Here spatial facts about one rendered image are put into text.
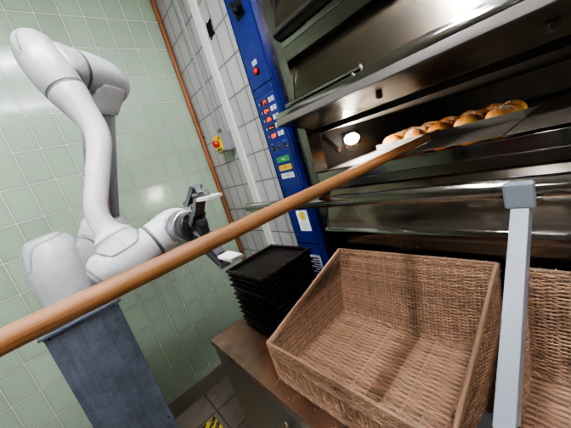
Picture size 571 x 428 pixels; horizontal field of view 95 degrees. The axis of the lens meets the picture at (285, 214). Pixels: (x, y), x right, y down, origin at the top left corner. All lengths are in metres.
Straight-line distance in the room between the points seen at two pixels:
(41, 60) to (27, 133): 0.77
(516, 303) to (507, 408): 0.11
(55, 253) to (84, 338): 0.28
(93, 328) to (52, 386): 0.77
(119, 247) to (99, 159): 0.25
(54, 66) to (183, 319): 1.40
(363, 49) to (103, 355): 1.27
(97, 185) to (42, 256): 0.33
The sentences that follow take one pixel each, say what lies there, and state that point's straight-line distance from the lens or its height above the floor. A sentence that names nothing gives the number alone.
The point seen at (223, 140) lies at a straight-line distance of 1.54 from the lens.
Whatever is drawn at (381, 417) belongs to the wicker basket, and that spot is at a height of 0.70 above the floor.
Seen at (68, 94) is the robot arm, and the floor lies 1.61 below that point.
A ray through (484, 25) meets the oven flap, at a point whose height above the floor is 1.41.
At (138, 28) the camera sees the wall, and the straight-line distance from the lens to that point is 2.02.
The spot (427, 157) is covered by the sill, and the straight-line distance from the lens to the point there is 0.90.
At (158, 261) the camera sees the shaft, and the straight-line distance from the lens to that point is 0.45.
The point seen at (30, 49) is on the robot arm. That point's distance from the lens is 1.03.
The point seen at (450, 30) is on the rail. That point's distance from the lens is 0.72.
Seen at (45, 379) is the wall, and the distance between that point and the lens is 1.83.
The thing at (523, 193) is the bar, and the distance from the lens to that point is 0.47.
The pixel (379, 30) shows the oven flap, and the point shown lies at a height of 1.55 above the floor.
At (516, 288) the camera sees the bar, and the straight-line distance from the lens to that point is 0.44.
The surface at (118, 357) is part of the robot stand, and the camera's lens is 1.16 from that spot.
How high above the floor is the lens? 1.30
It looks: 12 degrees down
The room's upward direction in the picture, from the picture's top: 17 degrees counter-clockwise
